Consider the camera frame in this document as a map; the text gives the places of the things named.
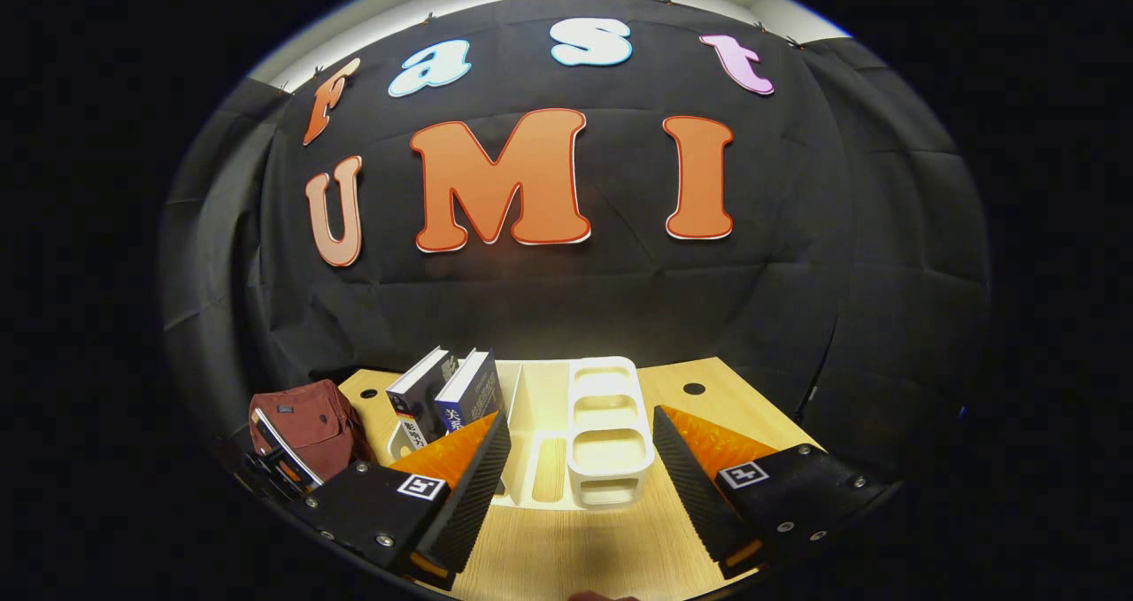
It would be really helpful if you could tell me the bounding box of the white bookshelf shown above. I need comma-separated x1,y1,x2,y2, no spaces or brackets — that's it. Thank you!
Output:
387,356,658,511

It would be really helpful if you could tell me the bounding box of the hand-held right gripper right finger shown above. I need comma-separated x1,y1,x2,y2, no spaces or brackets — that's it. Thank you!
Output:
652,405,906,580

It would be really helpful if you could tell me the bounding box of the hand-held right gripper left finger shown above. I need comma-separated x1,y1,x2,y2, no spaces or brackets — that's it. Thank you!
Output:
288,411,514,593

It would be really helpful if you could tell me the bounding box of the dark cover book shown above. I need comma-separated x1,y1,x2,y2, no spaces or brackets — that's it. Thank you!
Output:
386,346,461,447

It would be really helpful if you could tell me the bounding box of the blue cover book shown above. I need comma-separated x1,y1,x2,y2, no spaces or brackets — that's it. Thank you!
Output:
434,348,507,438

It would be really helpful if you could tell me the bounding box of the maroon schoolbag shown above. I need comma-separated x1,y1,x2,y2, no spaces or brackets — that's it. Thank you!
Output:
248,379,377,487

